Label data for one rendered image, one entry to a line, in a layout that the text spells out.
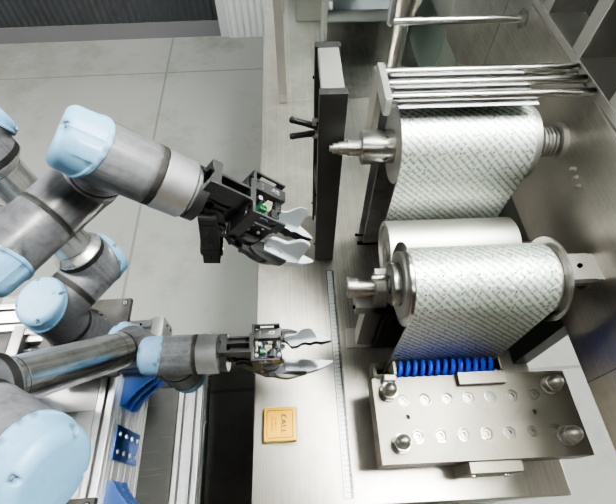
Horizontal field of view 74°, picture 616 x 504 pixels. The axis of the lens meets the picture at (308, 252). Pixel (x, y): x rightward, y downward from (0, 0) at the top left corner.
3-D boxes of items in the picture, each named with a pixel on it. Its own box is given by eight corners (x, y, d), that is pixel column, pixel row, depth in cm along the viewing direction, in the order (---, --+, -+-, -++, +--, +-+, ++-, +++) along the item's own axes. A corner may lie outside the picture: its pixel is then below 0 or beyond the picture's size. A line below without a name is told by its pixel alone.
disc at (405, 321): (387, 270, 82) (401, 224, 70) (389, 270, 82) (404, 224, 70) (400, 340, 74) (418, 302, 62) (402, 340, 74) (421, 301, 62)
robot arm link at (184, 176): (139, 216, 50) (150, 167, 54) (175, 230, 53) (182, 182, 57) (166, 183, 45) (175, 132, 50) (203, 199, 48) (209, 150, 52)
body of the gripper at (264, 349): (283, 361, 73) (215, 364, 73) (285, 375, 81) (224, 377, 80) (283, 321, 78) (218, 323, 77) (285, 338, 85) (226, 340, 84)
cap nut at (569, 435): (553, 426, 80) (566, 421, 76) (572, 425, 80) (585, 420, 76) (560, 446, 78) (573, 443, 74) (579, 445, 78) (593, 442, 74)
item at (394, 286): (391, 315, 70) (383, 289, 77) (403, 314, 71) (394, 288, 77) (396, 279, 67) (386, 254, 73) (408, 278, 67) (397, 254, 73)
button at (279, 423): (264, 410, 94) (264, 407, 92) (295, 408, 94) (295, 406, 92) (264, 443, 90) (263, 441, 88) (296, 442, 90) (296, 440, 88)
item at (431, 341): (389, 358, 88) (407, 324, 72) (498, 354, 88) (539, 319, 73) (389, 361, 88) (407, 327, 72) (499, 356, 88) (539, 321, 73)
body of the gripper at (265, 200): (290, 230, 54) (207, 192, 47) (253, 258, 59) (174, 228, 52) (289, 185, 58) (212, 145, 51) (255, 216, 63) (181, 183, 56)
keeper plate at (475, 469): (451, 467, 87) (468, 461, 77) (498, 465, 87) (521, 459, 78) (454, 481, 85) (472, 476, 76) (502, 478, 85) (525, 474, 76)
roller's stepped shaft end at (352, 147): (328, 148, 80) (329, 136, 77) (359, 148, 80) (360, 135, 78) (329, 160, 78) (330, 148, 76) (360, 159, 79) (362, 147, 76)
